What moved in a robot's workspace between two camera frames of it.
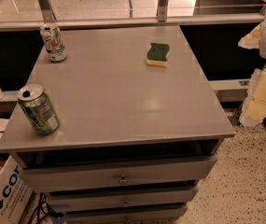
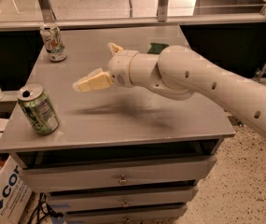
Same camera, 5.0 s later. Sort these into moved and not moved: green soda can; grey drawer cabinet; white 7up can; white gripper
Moved: white gripper
Not moved: grey drawer cabinet; green soda can; white 7up can
